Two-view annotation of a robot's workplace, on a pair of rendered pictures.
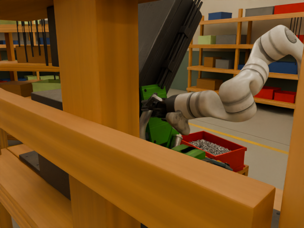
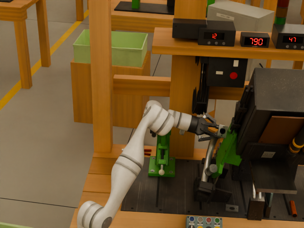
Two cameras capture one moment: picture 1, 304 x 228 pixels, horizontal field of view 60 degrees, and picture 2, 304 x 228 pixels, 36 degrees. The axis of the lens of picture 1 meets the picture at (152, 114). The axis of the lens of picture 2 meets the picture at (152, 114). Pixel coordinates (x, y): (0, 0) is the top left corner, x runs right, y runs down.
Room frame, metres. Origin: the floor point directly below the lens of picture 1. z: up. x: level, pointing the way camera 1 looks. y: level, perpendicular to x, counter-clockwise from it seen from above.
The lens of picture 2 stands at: (1.92, -1.41, 2.27)
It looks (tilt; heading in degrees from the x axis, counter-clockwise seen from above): 29 degrees down; 137
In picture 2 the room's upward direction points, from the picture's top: 2 degrees clockwise
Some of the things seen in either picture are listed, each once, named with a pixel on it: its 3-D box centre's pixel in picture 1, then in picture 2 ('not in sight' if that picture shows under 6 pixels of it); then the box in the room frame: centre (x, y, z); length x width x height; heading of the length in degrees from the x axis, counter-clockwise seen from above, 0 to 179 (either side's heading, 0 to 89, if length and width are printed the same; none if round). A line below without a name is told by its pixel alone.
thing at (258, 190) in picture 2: not in sight; (268, 163); (1.06, 0.08, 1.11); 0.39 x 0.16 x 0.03; 135
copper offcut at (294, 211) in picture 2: not in sight; (293, 208); (1.18, 0.15, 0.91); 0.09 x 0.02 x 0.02; 132
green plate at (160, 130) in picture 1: (151, 112); (233, 146); (0.92, 0.00, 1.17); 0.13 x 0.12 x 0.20; 45
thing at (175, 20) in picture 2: not in sight; (189, 28); (0.57, 0.05, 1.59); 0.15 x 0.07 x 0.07; 45
